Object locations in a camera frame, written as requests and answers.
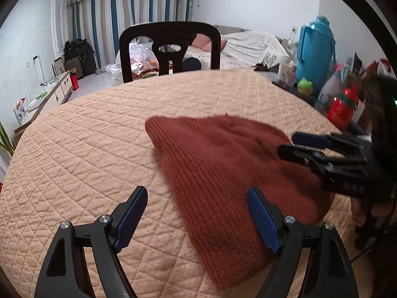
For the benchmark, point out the white printed box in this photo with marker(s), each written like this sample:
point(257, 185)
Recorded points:
point(21, 110)

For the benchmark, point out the rust red knit sweater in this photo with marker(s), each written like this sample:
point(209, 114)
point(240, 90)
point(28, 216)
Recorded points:
point(217, 177)

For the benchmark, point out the picture frame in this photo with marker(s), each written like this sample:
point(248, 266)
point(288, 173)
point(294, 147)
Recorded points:
point(59, 66)

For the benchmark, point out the green potted plant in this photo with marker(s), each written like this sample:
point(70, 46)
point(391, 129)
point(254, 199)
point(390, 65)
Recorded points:
point(6, 139)

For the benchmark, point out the white plastic bag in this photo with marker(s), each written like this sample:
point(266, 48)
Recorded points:
point(139, 57)

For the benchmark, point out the red canister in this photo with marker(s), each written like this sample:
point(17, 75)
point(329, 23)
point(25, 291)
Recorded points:
point(74, 82)

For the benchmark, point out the white bottle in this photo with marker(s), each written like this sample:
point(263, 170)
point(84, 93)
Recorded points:
point(328, 87)

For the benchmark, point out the black wooden chair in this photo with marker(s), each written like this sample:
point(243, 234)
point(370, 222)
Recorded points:
point(125, 56)

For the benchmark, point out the clear glass bottle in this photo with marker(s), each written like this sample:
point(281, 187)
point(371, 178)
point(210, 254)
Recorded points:
point(292, 42)

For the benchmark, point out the white cup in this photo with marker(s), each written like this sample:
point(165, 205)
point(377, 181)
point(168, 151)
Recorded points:
point(286, 70)

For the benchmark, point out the red bottle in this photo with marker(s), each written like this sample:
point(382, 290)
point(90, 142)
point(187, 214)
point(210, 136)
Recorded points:
point(341, 107)

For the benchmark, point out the red gift bag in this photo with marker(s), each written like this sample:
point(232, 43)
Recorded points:
point(383, 66)

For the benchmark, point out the blue thermos jug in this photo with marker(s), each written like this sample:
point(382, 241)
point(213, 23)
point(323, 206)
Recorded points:
point(314, 52)

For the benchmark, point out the black-and-white printed cushion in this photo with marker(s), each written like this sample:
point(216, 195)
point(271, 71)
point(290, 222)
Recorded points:
point(269, 59)

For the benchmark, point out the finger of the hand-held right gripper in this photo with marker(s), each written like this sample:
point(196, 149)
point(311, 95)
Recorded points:
point(310, 139)
point(297, 153)

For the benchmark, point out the large black backpack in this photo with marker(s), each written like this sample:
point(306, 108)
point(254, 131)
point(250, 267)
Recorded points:
point(86, 57)

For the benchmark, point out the sofa with white cover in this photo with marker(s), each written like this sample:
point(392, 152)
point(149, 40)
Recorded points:
point(248, 46)

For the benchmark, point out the white low cabinet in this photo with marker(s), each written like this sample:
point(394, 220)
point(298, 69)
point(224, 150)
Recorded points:
point(60, 88)

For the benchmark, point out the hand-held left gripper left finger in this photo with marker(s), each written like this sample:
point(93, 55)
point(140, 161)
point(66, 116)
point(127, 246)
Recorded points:
point(131, 217)

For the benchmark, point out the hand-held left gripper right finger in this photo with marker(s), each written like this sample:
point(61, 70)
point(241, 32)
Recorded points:
point(263, 220)

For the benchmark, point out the green frog toy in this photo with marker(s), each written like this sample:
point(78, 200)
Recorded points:
point(305, 86)

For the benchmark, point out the person's right hand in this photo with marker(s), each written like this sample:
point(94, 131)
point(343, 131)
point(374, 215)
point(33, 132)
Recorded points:
point(358, 212)

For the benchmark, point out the small black backpack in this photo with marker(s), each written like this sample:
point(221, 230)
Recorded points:
point(69, 51)

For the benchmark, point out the blue striped curtain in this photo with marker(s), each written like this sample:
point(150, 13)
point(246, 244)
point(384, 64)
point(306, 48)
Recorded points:
point(124, 9)

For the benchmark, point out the pink pillow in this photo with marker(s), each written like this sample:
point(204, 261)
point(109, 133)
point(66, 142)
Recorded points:
point(200, 42)

